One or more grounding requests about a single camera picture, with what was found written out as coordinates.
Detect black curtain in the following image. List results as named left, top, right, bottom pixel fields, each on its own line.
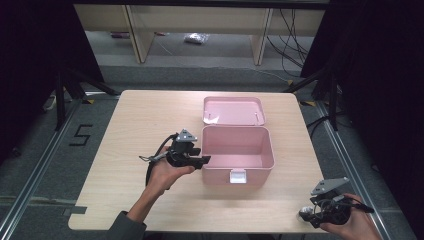
left=301, top=0, right=424, bottom=240
left=0, top=0, right=104, bottom=164

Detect black floor cables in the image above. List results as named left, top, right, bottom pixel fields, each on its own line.
left=266, top=8, right=309, bottom=78

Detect clear plastic bag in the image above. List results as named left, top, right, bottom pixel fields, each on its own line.
left=183, top=32, right=209, bottom=45

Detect light wooden shelf unit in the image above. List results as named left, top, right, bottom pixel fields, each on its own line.
left=73, top=3, right=326, bottom=66

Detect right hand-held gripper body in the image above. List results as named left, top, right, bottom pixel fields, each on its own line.
left=309, top=177, right=353, bottom=225

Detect pink storage box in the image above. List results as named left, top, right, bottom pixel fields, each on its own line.
left=200, top=96, right=276, bottom=186

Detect black metal stand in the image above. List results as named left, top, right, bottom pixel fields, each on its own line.
left=54, top=69, right=121, bottom=131
left=283, top=66, right=341, bottom=132

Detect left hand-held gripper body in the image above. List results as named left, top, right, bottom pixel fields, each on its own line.
left=165, top=129, right=198, bottom=168

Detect aluminium floor rail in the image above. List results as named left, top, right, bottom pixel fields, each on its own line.
left=0, top=99, right=83, bottom=240
left=316, top=101, right=393, bottom=240

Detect person's right hand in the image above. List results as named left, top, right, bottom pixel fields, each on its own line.
left=319, top=193, right=383, bottom=240

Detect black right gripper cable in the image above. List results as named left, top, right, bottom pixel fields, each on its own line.
left=333, top=194, right=375, bottom=214

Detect person's left hand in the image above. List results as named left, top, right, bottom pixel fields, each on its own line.
left=146, top=151, right=196, bottom=198

